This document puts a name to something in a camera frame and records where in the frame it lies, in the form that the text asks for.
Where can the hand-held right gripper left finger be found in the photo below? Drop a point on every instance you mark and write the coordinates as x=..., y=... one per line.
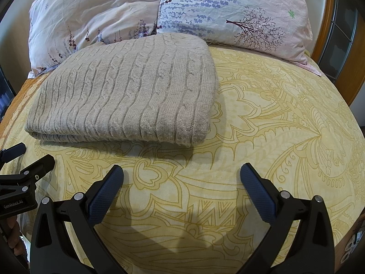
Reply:
x=102, y=202

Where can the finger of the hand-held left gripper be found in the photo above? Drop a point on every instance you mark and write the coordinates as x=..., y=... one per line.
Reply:
x=12, y=151
x=40, y=165

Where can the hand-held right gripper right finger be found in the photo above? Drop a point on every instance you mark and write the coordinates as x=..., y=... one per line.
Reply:
x=258, y=197

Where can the person's left hand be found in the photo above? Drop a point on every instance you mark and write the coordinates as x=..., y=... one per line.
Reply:
x=13, y=234

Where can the dark flat monitor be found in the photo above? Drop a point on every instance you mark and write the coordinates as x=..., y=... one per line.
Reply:
x=5, y=98

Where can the yellow patterned bed sheet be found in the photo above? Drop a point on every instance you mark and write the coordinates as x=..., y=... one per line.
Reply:
x=271, y=134

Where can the white socket plate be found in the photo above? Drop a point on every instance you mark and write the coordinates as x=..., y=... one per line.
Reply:
x=353, y=242

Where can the pink floral pillow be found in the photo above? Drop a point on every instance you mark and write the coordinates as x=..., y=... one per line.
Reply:
x=85, y=11

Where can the wooden headboard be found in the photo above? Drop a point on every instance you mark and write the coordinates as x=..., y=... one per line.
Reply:
x=328, y=34

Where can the tree print pillow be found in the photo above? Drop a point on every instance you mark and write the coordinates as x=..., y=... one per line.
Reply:
x=228, y=5

